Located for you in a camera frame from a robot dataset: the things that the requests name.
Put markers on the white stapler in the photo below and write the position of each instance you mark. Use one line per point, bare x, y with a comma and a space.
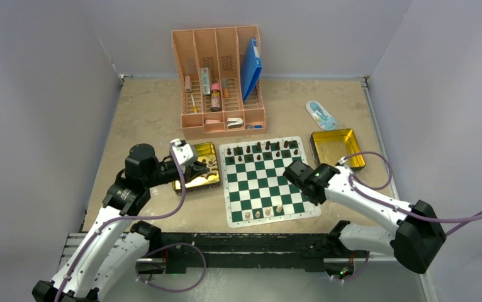
233, 123

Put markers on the pink desk organizer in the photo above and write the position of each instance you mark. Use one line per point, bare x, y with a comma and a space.
218, 70

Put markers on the left gold tin tray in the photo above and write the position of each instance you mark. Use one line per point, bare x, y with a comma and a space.
210, 180

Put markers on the blue white packaged item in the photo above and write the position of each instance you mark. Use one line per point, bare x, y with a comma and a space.
321, 116

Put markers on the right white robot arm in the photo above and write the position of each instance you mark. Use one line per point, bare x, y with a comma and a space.
411, 233

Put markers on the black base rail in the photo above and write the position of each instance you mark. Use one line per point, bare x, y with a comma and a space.
311, 252

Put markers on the pile of light chess pieces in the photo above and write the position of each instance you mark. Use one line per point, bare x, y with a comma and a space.
210, 161

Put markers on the white green box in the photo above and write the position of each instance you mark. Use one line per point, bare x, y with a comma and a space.
205, 81

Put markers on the brown bottle pink cap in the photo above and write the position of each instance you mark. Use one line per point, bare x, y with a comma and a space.
215, 101

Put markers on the blue folder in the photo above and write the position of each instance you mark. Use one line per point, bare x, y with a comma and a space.
250, 69

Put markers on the gold tin tray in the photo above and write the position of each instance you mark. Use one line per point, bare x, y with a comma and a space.
210, 180
330, 146

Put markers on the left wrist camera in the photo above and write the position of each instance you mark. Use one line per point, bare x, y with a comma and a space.
184, 153

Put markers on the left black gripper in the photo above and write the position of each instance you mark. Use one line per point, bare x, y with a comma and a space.
194, 170

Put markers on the right gold tin tray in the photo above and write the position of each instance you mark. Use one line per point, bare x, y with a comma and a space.
330, 146

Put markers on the green white chess board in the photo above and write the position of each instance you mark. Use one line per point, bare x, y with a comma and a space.
252, 178

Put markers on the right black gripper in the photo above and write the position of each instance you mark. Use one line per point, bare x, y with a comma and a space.
316, 202

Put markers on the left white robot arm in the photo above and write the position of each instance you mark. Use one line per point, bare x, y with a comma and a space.
120, 236

